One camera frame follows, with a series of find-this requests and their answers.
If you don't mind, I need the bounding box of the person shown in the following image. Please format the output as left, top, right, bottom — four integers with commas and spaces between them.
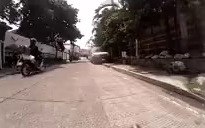
28, 37, 44, 69

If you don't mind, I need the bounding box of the grey pavement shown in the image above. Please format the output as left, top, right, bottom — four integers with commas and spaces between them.
110, 63, 205, 101

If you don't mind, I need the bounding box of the grey concrete road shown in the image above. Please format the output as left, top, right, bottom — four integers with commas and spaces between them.
0, 59, 205, 128

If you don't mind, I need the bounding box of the white wall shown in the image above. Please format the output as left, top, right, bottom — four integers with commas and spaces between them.
3, 30, 71, 62

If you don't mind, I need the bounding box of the row of trees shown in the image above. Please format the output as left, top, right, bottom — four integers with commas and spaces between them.
91, 0, 205, 61

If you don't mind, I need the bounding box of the concrete kerb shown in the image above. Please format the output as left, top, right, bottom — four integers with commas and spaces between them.
103, 63, 205, 107

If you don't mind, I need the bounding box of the motorcycle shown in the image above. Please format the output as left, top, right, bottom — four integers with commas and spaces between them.
15, 53, 48, 77

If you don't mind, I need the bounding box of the stone wall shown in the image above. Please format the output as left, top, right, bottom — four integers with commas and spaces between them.
113, 57, 205, 75

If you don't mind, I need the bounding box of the vehicle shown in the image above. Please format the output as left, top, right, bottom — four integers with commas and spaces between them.
90, 51, 110, 65

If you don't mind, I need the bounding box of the large tree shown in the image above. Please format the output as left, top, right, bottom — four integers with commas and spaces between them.
0, 0, 85, 61

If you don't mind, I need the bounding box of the row of rocks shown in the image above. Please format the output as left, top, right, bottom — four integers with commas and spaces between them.
143, 49, 192, 61

